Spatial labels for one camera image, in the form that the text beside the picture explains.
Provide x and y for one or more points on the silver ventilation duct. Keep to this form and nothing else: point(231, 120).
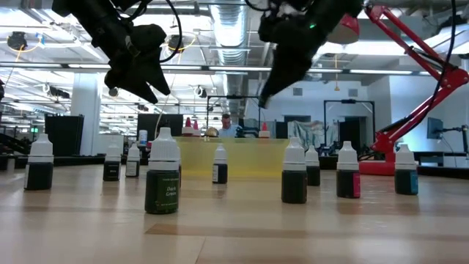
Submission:
point(231, 36)

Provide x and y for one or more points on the round brass object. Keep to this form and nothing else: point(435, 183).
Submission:
point(211, 132)

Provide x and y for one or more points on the grey draped cloth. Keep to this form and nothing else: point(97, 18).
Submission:
point(311, 133)

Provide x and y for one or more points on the red desk lamp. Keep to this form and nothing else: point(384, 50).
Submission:
point(452, 78)

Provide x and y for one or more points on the small brown food coloring bottle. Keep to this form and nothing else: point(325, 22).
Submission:
point(294, 187)

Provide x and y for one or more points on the small green food coloring bottle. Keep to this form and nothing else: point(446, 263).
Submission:
point(314, 176)

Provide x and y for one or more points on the small black label coloring bottle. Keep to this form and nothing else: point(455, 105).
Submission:
point(111, 170)

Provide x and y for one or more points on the person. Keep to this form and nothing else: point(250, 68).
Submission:
point(227, 130)

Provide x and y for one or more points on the long ceiling light strip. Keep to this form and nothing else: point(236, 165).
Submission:
point(238, 68)

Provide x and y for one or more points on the green lit sign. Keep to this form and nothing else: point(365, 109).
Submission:
point(34, 130)

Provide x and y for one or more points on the yellow translucent plastic tray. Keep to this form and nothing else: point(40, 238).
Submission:
point(256, 159)

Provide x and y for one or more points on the small white label coloring bottle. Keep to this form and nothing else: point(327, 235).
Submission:
point(221, 174)
point(132, 168)

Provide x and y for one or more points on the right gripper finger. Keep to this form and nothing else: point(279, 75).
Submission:
point(295, 73)
point(276, 78)

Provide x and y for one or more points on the small dark green coloring bottle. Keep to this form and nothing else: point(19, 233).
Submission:
point(161, 190)

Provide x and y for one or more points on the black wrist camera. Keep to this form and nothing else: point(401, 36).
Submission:
point(148, 36)
point(271, 29)

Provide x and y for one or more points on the small blue label coloring bottle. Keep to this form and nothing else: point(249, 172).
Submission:
point(405, 183)

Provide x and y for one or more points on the white building column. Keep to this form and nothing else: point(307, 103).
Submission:
point(86, 110)

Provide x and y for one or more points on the coloured pegs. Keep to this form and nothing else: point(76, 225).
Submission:
point(188, 126)

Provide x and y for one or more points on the black monitor screen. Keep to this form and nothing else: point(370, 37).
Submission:
point(150, 124)

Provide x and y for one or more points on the white container blue label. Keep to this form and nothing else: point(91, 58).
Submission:
point(142, 137)

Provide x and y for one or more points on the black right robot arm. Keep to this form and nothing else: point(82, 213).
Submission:
point(340, 11)

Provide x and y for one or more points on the black angled rack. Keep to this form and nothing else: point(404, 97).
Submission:
point(14, 144)

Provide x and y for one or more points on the small dark food coloring bottle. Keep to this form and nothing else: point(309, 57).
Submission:
point(38, 176)

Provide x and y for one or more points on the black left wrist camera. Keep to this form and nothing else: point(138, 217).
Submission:
point(148, 36)

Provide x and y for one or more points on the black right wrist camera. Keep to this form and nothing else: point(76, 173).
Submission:
point(271, 29)

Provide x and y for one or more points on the small pink label coloring bottle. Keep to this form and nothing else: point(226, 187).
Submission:
point(346, 185)

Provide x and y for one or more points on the monitor on black arm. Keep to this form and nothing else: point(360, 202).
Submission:
point(435, 128)

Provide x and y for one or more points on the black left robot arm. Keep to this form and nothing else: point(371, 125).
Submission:
point(99, 22)

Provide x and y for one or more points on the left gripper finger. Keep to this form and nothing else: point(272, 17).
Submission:
point(132, 85)
point(157, 75)

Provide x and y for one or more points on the black cabinet panel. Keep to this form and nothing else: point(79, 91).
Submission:
point(64, 135)

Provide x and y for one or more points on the black ceiling device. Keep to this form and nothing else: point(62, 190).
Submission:
point(17, 41)
point(176, 43)

